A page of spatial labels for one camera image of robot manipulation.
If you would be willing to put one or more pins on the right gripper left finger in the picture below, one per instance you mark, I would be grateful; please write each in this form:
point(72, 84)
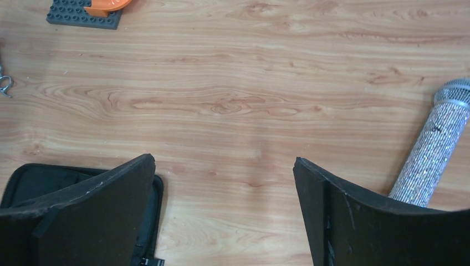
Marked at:
point(84, 220)

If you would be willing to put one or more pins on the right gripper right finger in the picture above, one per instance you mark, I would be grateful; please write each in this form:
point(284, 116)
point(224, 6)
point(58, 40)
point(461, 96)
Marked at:
point(347, 224)

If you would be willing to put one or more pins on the black zip tool case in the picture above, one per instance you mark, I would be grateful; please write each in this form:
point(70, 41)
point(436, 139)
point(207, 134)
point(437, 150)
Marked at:
point(73, 191)

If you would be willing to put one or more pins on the silver scissors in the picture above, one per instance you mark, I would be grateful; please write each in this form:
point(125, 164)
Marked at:
point(6, 82)

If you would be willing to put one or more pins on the clear tube of beads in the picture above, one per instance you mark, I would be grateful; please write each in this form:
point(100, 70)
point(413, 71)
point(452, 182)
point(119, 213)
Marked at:
point(427, 160)

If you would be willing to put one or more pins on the grey lego baseplate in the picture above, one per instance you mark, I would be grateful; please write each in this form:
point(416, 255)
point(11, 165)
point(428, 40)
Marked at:
point(72, 13)

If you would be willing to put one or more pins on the orange curved toy piece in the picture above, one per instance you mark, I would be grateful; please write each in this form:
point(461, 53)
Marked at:
point(102, 8)

